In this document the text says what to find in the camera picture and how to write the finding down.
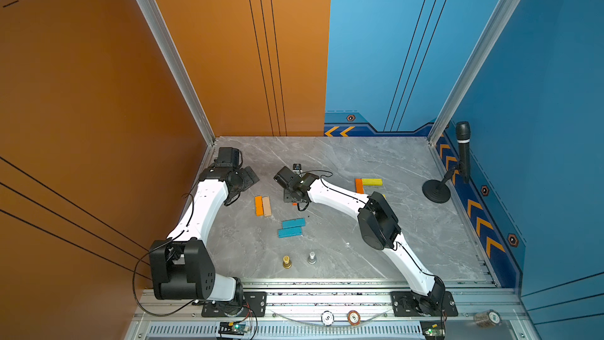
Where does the white round dial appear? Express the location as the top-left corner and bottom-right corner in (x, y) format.
(321, 311), (334, 327)

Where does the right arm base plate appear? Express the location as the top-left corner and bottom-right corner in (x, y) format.
(390, 291), (459, 317)

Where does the copper round dial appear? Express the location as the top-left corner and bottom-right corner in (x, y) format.
(347, 310), (361, 326)

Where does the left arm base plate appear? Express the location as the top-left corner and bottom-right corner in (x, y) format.
(201, 291), (267, 318)

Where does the pale cream wooden block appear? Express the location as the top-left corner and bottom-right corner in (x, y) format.
(262, 197), (272, 217)

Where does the left green circuit board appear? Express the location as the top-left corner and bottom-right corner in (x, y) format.
(217, 322), (252, 339)

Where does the yellow block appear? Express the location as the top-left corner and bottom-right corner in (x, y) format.
(361, 178), (383, 187)

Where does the amber orange block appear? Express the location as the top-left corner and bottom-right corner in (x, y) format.
(254, 196), (264, 217)

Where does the tape roll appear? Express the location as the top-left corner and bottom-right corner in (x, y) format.
(473, 309), (502, 328)

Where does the silver weight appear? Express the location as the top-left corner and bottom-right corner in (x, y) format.
(308, 252), (317, 264)

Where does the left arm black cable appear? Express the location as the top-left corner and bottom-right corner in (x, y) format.
(131, 193), (199, 317)

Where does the teal block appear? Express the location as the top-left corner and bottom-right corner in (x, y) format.
(282, 218), (306, 229)
(278, 227), (303, 239)

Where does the brass weight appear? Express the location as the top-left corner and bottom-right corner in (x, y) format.
(282, 255), (292, 269)

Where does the green circuit board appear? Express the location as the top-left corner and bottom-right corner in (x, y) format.
(420, 321), (446, 340)
(217, 322), (252, 339)

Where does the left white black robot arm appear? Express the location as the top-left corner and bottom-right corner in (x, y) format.
(149, 147), (259, 306)

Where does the black microphone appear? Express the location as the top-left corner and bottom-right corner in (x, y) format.
(456, 121), (471, 184)

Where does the right green circuit board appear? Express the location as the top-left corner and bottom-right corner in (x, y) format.
(420, 321), (446, 340)

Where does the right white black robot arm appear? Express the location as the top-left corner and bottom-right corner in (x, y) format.
(274, 167), (446, 316)

